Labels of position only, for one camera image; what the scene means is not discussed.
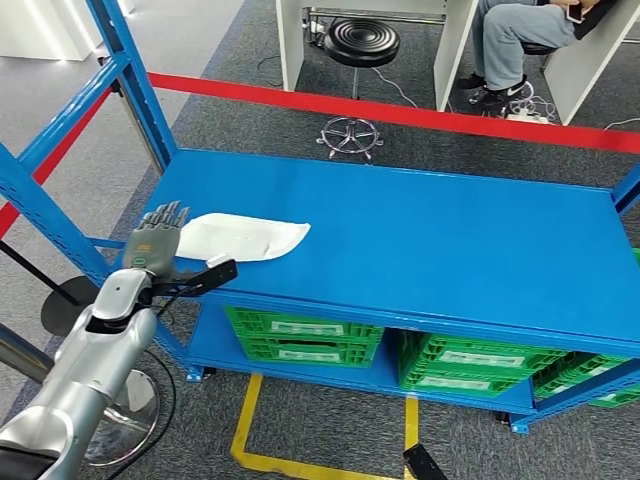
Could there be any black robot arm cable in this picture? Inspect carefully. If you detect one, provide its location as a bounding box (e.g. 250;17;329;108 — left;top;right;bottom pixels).
106;294;177;480

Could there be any blue metal shelf rack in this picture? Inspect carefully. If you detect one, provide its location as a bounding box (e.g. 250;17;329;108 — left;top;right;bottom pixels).
0;0;640;437

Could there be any white power strip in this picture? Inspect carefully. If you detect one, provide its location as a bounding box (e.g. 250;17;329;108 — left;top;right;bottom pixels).
506;110;551;126

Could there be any black round stool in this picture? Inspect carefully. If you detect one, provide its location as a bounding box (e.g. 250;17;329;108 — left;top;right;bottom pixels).
315;17;401;162

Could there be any green plastic crate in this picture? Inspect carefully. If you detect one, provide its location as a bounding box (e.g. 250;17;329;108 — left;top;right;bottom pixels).
398;369;522;399
398;331;570;384
589;386;640;411
532;247;640;403
223;305;384;347
238;336;380;370

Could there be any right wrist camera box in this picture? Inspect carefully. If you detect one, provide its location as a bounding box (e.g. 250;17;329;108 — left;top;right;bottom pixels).
402;443;450;480

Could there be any white desk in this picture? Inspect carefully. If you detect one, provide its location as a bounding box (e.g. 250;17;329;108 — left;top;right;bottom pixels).
542;0;640;127
275;0;480;113

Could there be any chrome stanchion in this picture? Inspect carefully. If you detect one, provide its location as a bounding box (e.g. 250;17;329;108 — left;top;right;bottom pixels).
0;323;162;467
97;55;166;177

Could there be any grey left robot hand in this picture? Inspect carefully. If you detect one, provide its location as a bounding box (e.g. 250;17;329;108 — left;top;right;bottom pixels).
122;201;192;280

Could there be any white curved plastic part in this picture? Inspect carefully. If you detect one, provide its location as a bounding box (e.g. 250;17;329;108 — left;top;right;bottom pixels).
174;212;312;264

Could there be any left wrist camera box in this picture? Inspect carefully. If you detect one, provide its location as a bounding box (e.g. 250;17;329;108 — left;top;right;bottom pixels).
149;253;239;299

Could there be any person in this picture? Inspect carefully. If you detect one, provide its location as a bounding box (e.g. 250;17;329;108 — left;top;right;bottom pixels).
452;0;621;119

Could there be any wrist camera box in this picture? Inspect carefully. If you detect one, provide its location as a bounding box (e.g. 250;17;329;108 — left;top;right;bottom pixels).
402;443;450;480
149;253;239;299

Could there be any red barrier belt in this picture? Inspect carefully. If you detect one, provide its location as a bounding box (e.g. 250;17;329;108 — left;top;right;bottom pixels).
147;71;640;156
0;86;116;241

